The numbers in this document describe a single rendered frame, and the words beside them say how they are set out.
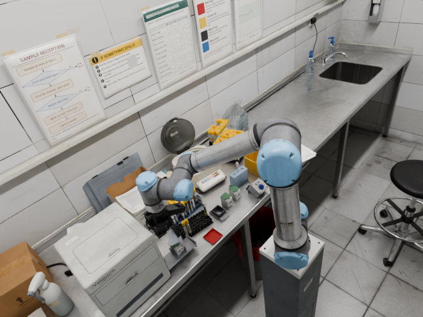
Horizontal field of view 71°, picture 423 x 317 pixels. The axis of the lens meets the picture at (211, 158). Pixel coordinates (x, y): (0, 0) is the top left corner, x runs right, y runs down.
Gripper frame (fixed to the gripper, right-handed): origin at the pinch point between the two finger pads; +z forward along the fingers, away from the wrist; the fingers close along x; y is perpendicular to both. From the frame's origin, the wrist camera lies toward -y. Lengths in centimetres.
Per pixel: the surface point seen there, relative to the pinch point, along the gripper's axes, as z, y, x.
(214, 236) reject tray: 14.7, -17.9, 4.8
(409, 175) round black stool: 37, -135, 55
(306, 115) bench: 15, -134, -16
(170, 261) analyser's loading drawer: 11.0, 5.2, 1.1
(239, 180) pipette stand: 9, -50, -6
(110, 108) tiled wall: -36, -18, -59
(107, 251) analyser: -15.0, 24.2, -1.8
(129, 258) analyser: -12.1, 20.2, 4.5
